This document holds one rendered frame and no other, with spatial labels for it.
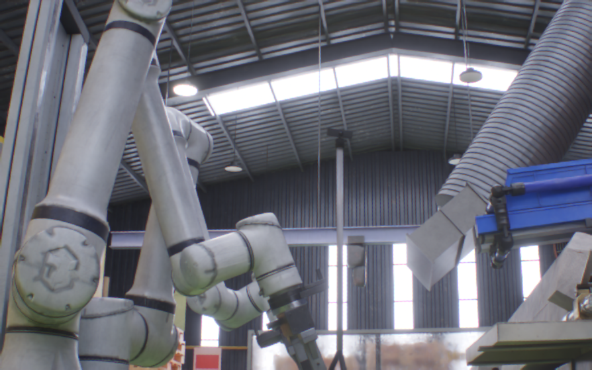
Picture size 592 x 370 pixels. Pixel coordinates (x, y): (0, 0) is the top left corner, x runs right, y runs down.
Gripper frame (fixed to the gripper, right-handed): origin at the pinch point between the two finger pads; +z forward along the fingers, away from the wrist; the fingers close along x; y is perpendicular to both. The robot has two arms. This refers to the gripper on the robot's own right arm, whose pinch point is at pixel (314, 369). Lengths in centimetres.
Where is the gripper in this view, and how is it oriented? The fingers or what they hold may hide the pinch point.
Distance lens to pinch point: 155.3
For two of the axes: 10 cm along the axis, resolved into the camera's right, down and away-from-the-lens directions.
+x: 1.6, -2.2, -9.6
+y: -9.2, 3.3, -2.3
